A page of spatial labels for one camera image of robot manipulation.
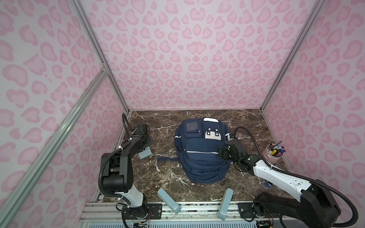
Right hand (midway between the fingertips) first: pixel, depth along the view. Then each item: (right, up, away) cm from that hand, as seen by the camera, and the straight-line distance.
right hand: (224, 148), depth 86 cm
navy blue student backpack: (-16, +3, +5) cm, 17 cm away
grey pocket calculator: (-49, -5, +8) cm, 50 cm away
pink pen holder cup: (+27, -2, -4) cm, 27 cm away
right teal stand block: (-3, -26, -12) cm, 29 cm away
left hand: (-52, +3, +9) cm, 52 cm away
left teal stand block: (-29, -26, -14) cm, 41 cm away
